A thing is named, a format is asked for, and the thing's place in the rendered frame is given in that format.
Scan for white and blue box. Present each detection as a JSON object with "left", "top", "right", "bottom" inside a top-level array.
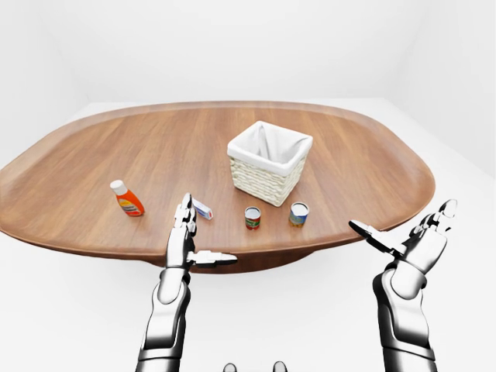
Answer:
[{"left": 192, "top": 199, "right": 215, "bottom": 221}]

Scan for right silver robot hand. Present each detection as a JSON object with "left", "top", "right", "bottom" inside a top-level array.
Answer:
[{"left": 348, "top": 198, "right": 458, "bottom": 277}]

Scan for orange bottle with white cap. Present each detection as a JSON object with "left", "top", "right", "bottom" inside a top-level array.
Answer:
[{"left": 109, "top": 179, "right": 146, "bottom": 218}]

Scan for white woven basket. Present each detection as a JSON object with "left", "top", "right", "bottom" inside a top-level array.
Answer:
[{"left": 226, "top": 120, "right": 314, "bottom": 208}]

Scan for red and green tin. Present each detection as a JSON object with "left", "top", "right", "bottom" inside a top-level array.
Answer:
[{"left": 244, "top": 206, "right": 262, "bottom": 231}]

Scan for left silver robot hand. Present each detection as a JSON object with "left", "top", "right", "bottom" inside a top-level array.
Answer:
[{"left": 164, "top": 192, "right": 238, "bottom": 269}]

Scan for blue and yellow tin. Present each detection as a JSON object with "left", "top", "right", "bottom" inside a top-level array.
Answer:
[{"left": 288, "top": 201, "right": 310, "bottom": 228}]

